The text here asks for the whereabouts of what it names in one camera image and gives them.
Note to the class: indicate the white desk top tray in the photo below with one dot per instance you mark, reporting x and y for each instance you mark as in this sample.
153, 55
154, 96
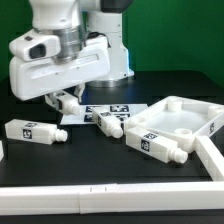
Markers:
180, 119

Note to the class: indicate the white marker sheet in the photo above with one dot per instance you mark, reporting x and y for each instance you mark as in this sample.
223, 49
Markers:
121, 111

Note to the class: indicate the white fence bar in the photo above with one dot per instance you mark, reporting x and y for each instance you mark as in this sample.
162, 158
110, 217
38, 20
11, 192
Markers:
210, 157
83, 199

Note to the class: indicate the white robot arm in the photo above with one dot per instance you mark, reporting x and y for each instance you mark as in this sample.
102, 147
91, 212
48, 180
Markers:
72, 43

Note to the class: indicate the white block left edge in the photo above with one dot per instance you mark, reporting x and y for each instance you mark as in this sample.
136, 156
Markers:
1, 151

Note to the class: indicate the white front fence bar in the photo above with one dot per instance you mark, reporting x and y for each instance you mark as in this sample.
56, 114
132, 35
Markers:
83, 199

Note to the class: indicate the white right fence bar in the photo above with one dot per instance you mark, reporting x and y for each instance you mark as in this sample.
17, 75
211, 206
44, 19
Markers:
210, 157

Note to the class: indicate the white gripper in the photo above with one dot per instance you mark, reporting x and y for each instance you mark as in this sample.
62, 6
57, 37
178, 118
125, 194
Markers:
34, 72

